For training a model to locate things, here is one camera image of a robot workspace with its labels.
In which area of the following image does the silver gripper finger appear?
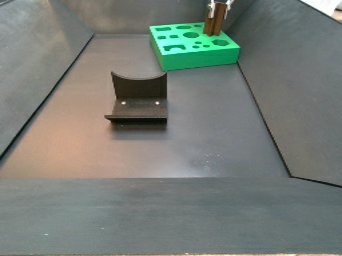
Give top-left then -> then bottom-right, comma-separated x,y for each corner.
206,0 -> 214,18
224,0 -> 234,19

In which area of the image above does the brown star-shaped peg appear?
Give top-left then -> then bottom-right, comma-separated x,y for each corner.
202,2 -> 225,36

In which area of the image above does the green shape-sorting board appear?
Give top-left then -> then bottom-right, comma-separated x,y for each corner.
149,22 -> 240,71

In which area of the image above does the dark curved arch block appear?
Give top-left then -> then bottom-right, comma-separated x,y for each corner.
104,72 -> 168,122

